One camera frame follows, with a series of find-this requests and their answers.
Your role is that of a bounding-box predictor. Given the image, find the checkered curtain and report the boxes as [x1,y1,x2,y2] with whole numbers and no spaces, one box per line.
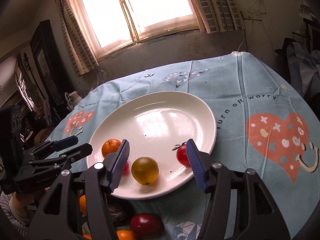
[54,0,98,77]
[191,0,246,34]

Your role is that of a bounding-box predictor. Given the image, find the white power cable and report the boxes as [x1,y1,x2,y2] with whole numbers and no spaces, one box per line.
[236,18,254,53]

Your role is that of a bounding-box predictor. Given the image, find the small mandarin on plate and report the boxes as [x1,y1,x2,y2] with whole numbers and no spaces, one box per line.
[101,139,121,158]

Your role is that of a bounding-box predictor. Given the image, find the person's left hand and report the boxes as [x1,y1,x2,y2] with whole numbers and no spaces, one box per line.
[11,189,47,218]

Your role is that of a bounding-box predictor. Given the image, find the right checkered curtain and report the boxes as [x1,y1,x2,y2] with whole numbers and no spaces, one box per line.
[191,0,246,34]

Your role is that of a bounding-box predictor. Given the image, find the red cherry tomato with stem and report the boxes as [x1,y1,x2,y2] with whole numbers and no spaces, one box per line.
[172,142,190,167]

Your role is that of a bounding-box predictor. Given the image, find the dark red plum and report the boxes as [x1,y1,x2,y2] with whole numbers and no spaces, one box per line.
[130,213,164,239]

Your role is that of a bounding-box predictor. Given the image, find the yellow-green citrus on plate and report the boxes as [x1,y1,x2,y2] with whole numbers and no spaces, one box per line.
[131,157,159,186]

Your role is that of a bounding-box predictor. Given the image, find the bookshelf with books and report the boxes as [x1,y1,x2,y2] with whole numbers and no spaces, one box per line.
[1,90,30,140]

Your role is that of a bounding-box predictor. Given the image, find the round orange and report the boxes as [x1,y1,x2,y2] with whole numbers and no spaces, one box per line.
[116,230,138,240]

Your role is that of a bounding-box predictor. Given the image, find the orange at bottom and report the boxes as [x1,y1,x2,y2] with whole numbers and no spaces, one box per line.
[79,195,87,215]

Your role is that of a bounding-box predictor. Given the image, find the white electric kettle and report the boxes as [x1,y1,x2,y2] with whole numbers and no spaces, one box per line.
[65,91,82,111]

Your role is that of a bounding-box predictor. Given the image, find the bright window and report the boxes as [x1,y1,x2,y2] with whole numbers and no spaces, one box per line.
[69,0,199,60]

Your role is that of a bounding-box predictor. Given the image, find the left checkered curtain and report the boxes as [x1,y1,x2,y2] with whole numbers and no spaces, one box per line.
[54,0,98,77]

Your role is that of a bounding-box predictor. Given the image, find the small red cherry tomato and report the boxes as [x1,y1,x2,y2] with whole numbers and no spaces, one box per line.
[122,161,130,176]

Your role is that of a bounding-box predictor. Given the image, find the pile of blue clothes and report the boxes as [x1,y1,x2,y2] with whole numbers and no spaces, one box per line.
[276,37,319,99]

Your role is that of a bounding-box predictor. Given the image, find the wall power outlet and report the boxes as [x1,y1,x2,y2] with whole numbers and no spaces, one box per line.
[241,10,262,21]

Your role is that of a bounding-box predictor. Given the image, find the striped grey sleeve forearm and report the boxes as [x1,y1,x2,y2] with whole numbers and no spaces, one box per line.
[1,192,31,238]

